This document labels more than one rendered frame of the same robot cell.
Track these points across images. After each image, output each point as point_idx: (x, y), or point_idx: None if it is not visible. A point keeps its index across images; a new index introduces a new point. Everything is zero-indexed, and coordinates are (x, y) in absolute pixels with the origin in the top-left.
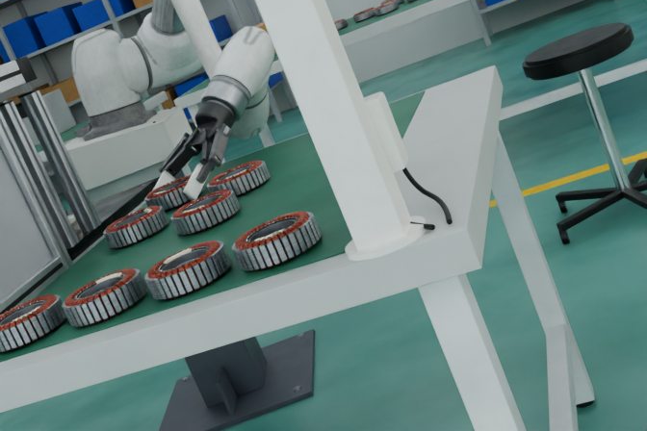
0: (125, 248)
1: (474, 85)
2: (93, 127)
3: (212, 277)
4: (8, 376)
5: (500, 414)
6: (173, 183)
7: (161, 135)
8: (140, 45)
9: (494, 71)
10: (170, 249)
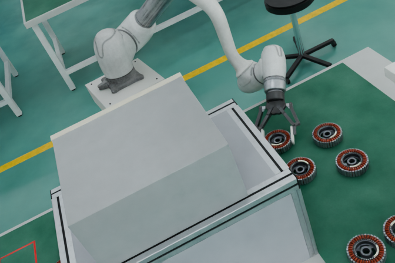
0: (308, 184)
1: (381, 63)
2: (113, 84)
3: None
4: None
5: None
6: (271, 135)
7: None
8: (130, 34)
9: (377, 53)
10: (360, 187)
